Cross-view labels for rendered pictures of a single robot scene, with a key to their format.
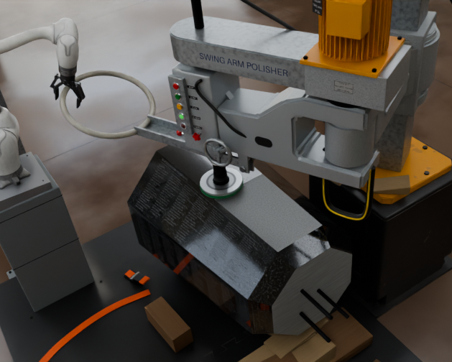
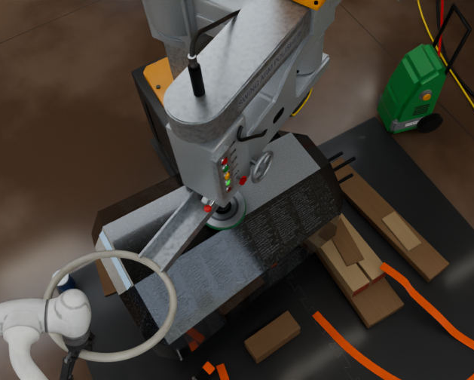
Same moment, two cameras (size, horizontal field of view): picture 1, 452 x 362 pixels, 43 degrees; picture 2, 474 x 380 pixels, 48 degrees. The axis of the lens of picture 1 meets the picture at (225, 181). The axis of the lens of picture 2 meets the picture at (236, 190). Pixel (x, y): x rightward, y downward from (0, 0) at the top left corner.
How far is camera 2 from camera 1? 2.37 m
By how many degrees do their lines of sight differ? 54
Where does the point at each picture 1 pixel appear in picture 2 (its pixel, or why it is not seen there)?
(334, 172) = (317, 74)
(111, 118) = not seen: outside the picture
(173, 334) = (293, 326)
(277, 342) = not seen: hidden behind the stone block
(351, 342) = not seen: hidden behind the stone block
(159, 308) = (260, 342)
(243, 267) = (314, 208)
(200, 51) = (240, 99)
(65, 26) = (25, 309)
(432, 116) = (32, 72)
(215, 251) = (285, 234)
